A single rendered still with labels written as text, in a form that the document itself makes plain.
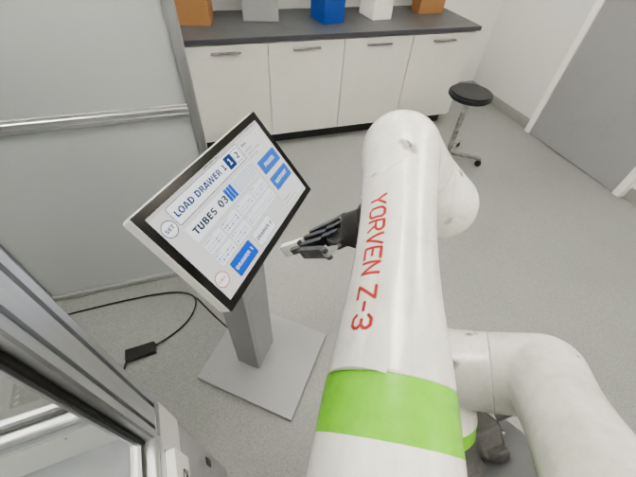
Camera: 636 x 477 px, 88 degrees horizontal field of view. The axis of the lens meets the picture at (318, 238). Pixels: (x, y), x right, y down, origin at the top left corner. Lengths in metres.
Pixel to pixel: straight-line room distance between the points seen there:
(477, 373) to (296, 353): 1.29
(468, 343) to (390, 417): 0.38
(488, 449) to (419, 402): 0.51
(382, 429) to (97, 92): 1.46
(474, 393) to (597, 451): 0.26
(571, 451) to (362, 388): 0.19
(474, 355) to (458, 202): 0.25
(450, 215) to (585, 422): 0.27
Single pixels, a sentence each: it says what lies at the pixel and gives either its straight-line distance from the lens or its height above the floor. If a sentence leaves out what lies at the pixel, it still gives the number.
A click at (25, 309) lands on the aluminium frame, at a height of 1.38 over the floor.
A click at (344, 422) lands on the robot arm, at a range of 0.27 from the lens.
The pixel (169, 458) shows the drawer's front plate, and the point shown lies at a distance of 0.80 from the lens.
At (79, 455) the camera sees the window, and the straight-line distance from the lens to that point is 0.54.
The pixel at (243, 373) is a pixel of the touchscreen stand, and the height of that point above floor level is 0.04.
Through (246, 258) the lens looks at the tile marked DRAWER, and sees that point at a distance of 0.89.
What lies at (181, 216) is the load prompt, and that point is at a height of 1.15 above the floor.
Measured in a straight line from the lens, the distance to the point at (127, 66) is 1.49.
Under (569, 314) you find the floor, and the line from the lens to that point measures 2.52.
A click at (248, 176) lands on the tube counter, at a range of 0.97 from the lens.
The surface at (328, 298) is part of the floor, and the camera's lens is 1.99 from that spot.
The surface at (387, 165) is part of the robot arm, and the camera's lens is 0.40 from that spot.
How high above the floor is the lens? 1.68
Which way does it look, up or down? 48 degrees down
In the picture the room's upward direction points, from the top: 4 degrees clockwise
